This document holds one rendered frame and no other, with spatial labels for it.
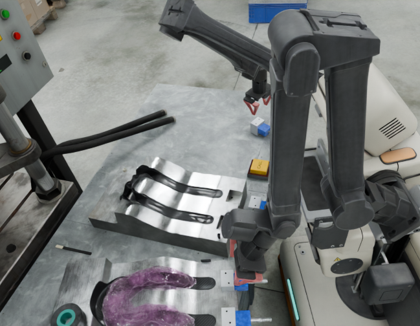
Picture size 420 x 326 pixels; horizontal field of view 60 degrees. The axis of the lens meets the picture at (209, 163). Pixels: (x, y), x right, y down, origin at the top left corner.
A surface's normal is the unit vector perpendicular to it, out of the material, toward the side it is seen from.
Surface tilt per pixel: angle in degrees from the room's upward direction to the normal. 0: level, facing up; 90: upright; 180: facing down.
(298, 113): 90
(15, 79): 90
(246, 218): 22
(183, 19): 63
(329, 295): 0
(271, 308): 0
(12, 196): 0
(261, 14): 91
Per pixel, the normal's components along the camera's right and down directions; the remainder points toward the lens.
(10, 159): -0.11, -0.69
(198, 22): 0.22, 0.27
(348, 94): 0.02, 0.73
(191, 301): 0.29, -0.66
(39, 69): 0.95, 0.15
